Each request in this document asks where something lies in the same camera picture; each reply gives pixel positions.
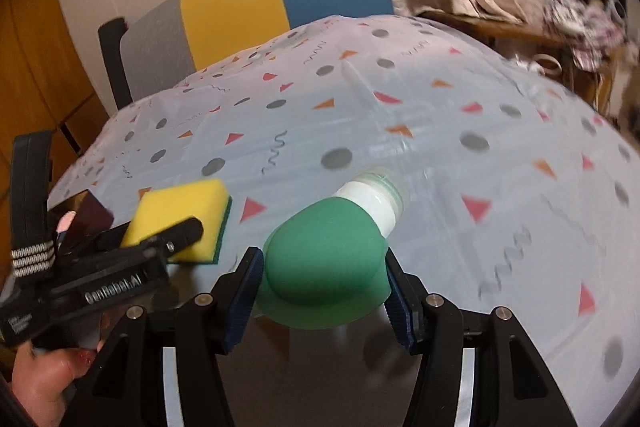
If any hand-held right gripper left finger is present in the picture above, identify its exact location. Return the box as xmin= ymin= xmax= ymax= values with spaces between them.
xmin=74 ymin=247 xmax=265 ymax=427

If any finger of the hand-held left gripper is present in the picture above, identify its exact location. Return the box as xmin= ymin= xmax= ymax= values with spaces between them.
xmin=96 ymin=217 xmax=204 ymax=254

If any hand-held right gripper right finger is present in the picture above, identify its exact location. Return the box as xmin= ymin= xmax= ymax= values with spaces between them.
xmin=384 ymin=251 xmax=577 ymax=427

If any yellow sponge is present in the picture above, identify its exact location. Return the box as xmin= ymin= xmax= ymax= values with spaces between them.
xmin=121 ymin=179 xmax=233 ymax=265

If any green silicone bottle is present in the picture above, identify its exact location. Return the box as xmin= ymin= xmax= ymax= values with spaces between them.
xmin=257 ymin=172 xmax=411 ymax=328

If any person's left hand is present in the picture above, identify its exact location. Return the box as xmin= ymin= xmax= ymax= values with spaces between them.
xmin=9 ymin=340 xmax=108 ymax=420

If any patterned tablecloth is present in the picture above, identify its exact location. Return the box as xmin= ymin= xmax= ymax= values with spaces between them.
xmin=47 ymin=13 xmax=636 ymax=427

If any wooden cabinet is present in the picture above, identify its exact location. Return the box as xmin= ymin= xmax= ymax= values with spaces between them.
xmin=0 ymin=0 xmax=118 ymax=218

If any grey yellow blue chair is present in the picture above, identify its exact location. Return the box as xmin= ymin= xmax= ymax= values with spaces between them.
xmin=97 ymin=0 xmax=396 ymax=112

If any tape roll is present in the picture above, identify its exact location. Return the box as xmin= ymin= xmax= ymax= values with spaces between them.
xmin=530 ymin=53 xmax=563 ymax=78

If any wooden side table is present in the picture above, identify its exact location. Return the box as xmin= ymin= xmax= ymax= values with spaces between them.
xmin=417 ymin=9 xmax=616 ymax=108

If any floral cloth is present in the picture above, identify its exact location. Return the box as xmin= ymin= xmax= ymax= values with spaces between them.
xmin=542 ymin=0 xmax=626 ymax=70

